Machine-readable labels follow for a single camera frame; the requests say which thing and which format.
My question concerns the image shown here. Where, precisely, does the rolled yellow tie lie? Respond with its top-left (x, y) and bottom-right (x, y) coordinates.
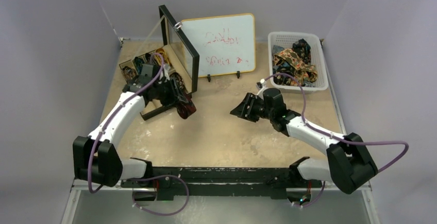
top-left (154, 47), bottom-right (173, 68)

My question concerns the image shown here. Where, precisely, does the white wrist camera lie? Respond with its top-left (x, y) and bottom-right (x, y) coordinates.
top-left (162, 64), bottom-right (172, 79)
top-left (256, 78), bottom-right (267, 96)

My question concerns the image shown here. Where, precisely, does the yellow framed whiteboard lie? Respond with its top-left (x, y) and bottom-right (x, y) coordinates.
top-left (181, 13), bottom-right (256, 77)

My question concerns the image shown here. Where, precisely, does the dark red patterned tie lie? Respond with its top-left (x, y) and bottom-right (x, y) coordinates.
top-left (175, 95), bottom-right (196, 119)

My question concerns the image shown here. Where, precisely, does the orange floral tie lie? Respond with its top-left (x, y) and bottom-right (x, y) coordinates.
top-left (273, 48), bottom-right (318, 87)

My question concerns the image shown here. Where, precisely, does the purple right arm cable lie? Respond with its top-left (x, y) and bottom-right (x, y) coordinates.
top-left (259, 73), bottom-right (410, 174)

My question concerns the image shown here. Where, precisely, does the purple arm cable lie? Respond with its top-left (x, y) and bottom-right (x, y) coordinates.
top-left (88, 52), bottom-right (165, 195)
top-left (259, 73), bottom-right (410, 174)

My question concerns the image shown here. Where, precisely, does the rolled brown striped tie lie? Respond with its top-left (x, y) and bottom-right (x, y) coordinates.
top-left (122, 66), bottom-right (137, 82)

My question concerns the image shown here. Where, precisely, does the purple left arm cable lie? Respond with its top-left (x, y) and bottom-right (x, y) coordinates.
top-left (88, 52), bottom-right (165, 195)

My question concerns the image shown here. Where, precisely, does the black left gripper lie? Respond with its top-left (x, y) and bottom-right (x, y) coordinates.
top-left (153, 78), bottom-right (187, 108)

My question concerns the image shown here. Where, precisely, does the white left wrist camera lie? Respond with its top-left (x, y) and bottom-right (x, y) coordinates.
top-left (162, 64), bottom-right (172, 79)

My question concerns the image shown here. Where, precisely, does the black tie box lid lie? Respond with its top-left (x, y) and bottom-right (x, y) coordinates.
top-left (158, 5), bottom-right (200, 94)

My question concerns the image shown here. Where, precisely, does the dark blue patterned tie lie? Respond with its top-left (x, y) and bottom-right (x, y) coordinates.
top-left (292, 39), bottom-right (311, 64)

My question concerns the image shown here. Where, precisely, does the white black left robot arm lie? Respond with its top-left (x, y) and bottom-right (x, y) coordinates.
top-left (73, 63), bottom-right (196, 187)

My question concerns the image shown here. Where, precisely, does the rolled blue tie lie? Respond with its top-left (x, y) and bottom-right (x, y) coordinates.
top-left (133, 57), bottom-right (145, 75)

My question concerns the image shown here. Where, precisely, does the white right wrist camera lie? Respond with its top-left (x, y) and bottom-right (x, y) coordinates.
top-left (256, 78), bottom-right (267, 96)

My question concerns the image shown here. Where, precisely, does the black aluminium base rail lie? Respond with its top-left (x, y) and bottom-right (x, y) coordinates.
top-left (72, 166), bottom-right (372, 203)

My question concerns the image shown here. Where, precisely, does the white plastic basket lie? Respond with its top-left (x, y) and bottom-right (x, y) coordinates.
top-left (268, 31), bottom-right (329, 94)

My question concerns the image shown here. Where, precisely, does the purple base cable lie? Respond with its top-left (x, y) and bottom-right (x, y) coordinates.
top-left (131, 175), bottom-right (190, 216)

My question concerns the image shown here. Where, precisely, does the rolled grey tie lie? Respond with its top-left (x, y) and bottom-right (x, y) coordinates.
top-left (144, 53), bottom-right (155, 64)

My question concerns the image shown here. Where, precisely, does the beige compartment tie box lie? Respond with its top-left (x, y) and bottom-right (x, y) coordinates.
top-left (120, 48), bottom-right (196, 120)

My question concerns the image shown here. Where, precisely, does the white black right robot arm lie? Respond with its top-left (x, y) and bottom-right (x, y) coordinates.
top-left (230, 88), bottom-right (379, 194)

